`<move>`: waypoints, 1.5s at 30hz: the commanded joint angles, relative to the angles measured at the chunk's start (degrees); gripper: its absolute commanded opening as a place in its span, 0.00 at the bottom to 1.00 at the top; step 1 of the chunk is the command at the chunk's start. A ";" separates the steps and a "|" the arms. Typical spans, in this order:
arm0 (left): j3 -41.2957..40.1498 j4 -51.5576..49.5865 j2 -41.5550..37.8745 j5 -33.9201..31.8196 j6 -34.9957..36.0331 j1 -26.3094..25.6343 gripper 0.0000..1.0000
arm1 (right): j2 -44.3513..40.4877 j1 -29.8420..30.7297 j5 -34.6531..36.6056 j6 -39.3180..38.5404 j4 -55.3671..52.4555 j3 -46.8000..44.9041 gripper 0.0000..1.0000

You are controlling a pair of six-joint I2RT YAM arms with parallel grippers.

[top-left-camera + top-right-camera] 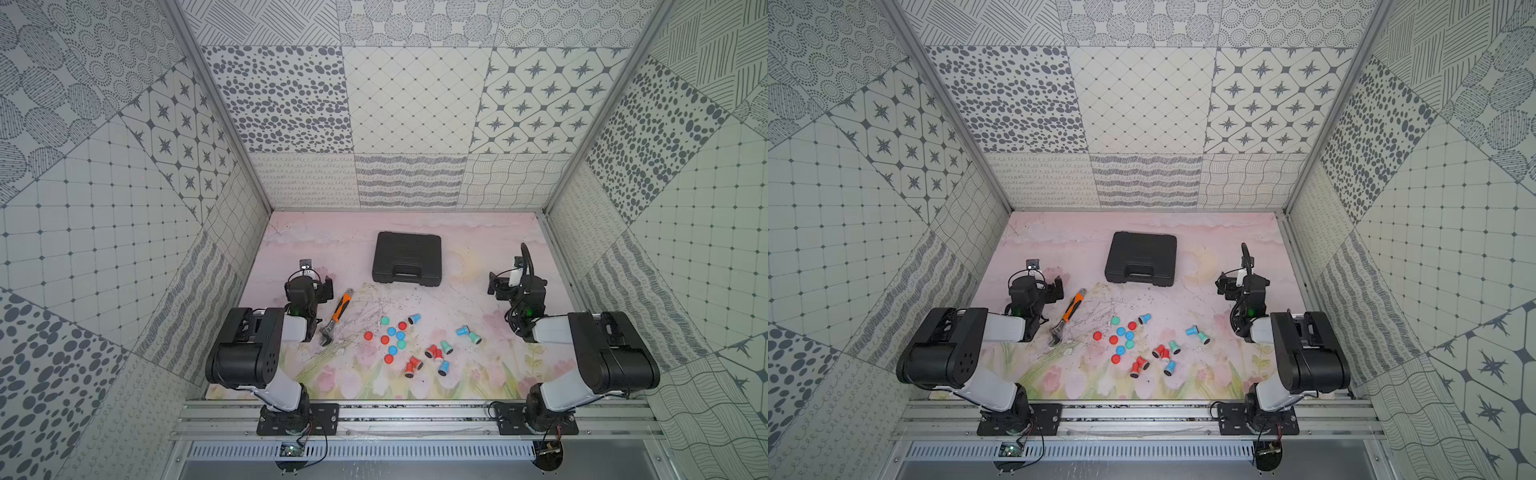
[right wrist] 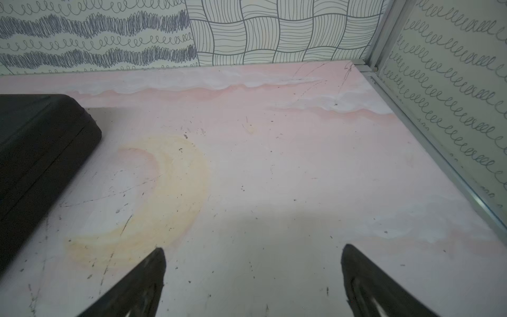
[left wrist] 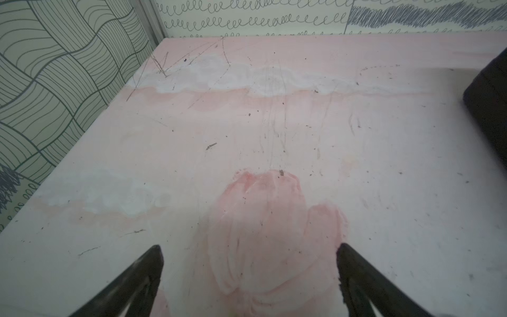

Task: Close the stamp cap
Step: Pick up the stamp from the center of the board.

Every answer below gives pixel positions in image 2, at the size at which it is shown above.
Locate black plastic tool case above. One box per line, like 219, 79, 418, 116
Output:
1, 95, 102, 271

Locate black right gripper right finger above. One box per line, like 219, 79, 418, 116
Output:
341, 244, 437, 316

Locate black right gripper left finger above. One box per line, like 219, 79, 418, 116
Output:
80, 248, 166, 316

